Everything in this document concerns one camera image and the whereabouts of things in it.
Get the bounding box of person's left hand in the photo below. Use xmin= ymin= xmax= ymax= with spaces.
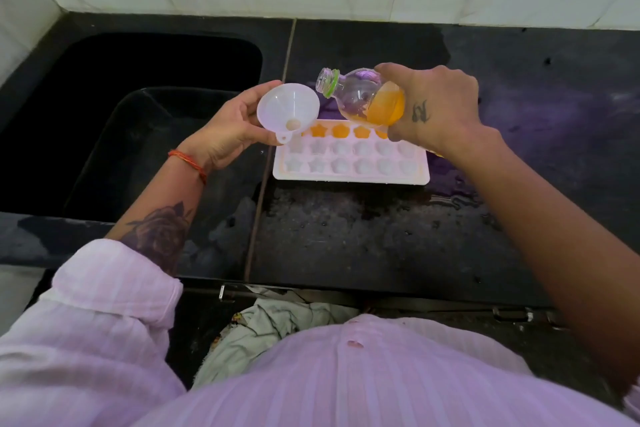
xmin=175 ymin=79 xmax=284 ymax=173

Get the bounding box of person's right hand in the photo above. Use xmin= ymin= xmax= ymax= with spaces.
xmin=373 ymin=62 xmax=502 ymax=158

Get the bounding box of white plastic funnel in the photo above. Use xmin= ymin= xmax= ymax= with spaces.
xmin=256 ymin=83 xmax=321 ymax=145

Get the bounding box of black sink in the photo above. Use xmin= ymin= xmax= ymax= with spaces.
xmin=0 ymin=31 xmax=269 ymax=225

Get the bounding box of orange juice bottle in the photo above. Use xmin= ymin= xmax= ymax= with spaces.
xmin=315 ymin=67 xmax=446 ymax=158

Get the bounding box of metal cabinet handle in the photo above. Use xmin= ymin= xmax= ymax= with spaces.
xmin=492 ymin=306 xmax=535 ymax=325

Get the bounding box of orange thread bracelet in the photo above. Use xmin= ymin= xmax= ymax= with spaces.
xmin=167 ymin=149 xmax=209 ymax=186

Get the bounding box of person's right forearm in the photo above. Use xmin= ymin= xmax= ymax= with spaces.
xmin=445 ymin=123 xmax=640 ymax=392

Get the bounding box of pink striped shirt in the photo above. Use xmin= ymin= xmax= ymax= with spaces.
xmin=0 ymin=239 xmax=640 ymax=427

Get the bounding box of white ice cube tray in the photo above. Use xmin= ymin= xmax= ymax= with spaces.
xmin=271 ymin=119 xmax=431 ymax=187

